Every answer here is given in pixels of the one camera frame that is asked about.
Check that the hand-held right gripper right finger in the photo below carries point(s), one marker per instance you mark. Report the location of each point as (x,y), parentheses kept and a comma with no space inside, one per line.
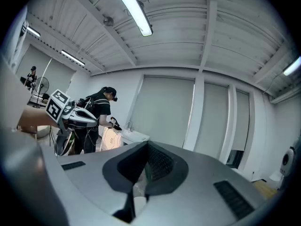
(200,196)

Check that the narrow grey roller blind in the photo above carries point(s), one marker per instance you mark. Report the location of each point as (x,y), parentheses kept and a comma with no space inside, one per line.
(241,119)

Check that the dark window pane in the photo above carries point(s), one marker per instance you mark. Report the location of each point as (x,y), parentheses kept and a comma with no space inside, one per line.
(235,159)

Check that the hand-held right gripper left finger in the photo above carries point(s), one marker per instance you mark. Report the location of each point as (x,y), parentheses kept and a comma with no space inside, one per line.
(89,185)

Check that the white sink cabinet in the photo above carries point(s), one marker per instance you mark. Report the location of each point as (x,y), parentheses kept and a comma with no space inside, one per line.
(134,135)

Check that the ceiling tube light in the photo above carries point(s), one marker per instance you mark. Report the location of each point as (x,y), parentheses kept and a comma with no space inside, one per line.
(33,31)
(73,57)
(292,67)
(134,10)

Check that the black pedestal fan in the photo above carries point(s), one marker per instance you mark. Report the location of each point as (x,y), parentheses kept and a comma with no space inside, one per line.
(42,85)

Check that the wide grey roller blind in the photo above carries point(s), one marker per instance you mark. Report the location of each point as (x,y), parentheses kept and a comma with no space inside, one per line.
(162,112)

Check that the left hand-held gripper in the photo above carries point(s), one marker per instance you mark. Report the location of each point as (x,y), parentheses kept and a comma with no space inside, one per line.
(56,105)

